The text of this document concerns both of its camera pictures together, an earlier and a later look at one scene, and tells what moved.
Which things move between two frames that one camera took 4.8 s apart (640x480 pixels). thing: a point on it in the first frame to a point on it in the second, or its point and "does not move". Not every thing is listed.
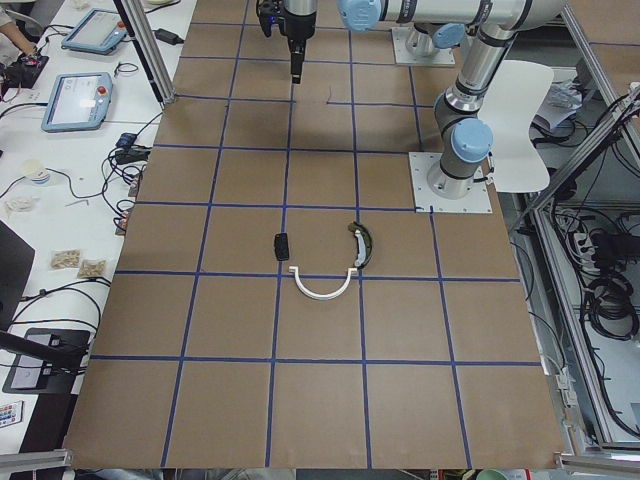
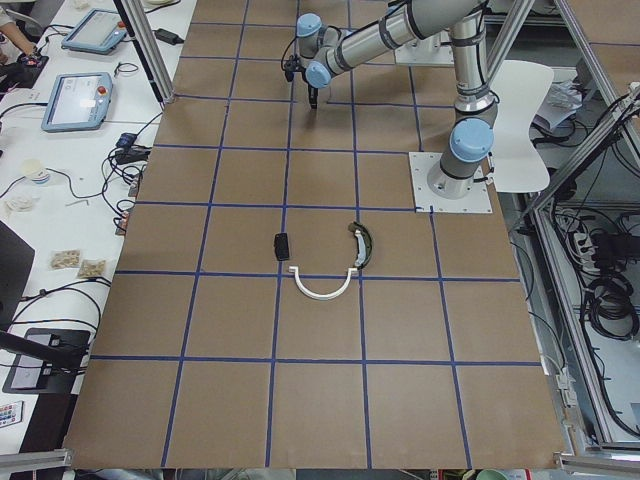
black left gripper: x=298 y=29 to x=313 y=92
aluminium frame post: x=137 y=24 does not move
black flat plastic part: x=281 y=246 does not move
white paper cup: x=36 y=172 does not move
